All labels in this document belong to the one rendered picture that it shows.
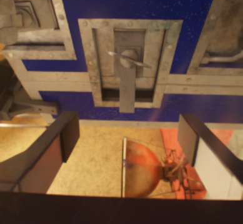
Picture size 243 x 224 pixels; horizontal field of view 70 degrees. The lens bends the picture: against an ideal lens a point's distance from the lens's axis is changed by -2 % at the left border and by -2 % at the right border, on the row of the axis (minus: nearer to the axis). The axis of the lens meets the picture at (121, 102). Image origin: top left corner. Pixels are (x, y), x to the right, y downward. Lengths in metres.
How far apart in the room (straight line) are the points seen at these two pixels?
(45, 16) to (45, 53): 0.05
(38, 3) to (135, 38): 0.13
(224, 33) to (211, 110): 0.16
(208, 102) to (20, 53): 0.33
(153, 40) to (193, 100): 0.14
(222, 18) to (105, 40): 0.16
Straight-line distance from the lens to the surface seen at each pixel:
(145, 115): 0.37
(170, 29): 0.24
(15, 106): 0.38
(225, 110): 0.40
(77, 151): 3.49
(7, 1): 0.24
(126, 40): 0.25
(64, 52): 0.27
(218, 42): 0.29
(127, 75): 0.25
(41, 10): 0.26
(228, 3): 0.27
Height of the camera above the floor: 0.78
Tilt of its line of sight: 1 degrees up
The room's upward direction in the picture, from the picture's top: 89 degrees counter-clockwise
